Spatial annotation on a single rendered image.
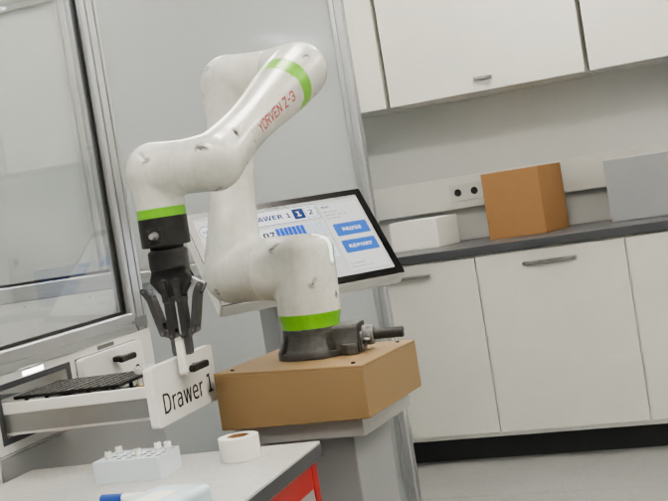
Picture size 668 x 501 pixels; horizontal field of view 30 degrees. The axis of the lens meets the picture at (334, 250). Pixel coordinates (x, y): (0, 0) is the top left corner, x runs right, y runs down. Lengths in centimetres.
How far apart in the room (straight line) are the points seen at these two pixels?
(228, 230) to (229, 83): 31
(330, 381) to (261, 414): 16
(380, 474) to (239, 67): 89
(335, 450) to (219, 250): 48
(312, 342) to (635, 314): 275
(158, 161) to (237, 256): 36
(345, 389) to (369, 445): 21
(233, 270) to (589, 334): 276
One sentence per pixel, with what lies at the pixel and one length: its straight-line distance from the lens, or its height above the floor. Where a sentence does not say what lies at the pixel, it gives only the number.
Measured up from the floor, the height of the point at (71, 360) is 93.
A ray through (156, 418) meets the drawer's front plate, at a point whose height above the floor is 84.
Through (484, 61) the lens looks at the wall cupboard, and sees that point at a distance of 551.
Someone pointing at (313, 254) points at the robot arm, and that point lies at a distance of 249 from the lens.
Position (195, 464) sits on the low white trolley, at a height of 76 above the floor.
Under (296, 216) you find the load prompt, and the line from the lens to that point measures 334.
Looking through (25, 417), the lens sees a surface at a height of 86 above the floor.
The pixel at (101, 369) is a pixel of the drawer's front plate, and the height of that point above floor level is 89.
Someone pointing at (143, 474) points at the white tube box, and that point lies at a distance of 214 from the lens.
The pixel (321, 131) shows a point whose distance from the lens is 399.
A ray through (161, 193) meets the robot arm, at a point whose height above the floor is 124.
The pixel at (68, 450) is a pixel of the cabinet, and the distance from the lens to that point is 263.
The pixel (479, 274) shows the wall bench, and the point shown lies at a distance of 518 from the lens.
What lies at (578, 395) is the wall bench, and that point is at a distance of 517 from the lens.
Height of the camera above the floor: 117
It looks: 2 degrees down
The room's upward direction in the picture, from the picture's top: 9 degrees counter-clockwise
